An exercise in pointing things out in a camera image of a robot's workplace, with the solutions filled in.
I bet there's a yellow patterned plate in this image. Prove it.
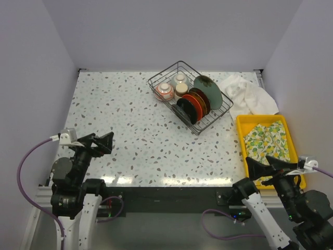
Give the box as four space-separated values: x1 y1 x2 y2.
189 87 211 116

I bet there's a white towel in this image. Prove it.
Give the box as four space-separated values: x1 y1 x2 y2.
218 74 279 120

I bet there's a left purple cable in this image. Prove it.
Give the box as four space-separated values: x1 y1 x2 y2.
17 137 66 250

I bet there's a green floral plate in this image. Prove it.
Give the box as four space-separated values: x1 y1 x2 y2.
194 75 223 110

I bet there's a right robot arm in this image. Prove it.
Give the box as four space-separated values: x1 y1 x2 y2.
228 156 332 249

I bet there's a dark blue plate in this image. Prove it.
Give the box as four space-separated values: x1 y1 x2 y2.
171 104 191 123

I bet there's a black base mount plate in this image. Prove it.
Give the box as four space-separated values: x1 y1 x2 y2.
99 187 251 220

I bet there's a red floral plate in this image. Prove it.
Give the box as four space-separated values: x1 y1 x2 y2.
187 92 207 119

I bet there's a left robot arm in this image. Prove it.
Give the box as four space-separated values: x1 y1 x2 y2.
50 129 114 249

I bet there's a cream brown cup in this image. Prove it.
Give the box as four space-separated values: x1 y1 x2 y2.
174 83 188 101

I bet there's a pale green ribbed cup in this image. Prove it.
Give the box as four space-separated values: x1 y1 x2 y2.
170 73 189 89

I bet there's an orange plate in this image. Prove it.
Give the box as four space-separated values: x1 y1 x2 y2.
182 94 201 121

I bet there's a white orange patterned bowl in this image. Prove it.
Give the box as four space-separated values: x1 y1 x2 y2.
154 82 174 101

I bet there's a lemon print cloth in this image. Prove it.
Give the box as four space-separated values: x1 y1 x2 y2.
243 120 291 183

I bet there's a yellow plastic tray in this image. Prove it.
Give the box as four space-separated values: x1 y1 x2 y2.
236 115 298 177

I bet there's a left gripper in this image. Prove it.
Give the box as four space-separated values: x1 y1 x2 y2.
70 131 113 185

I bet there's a black wire dish rack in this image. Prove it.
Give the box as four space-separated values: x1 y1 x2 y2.
148 60 234 135

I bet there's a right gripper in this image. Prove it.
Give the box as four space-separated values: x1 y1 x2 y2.
245 154 301 218

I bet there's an aluminium frame rail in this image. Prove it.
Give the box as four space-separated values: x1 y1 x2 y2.
20 186 52 249

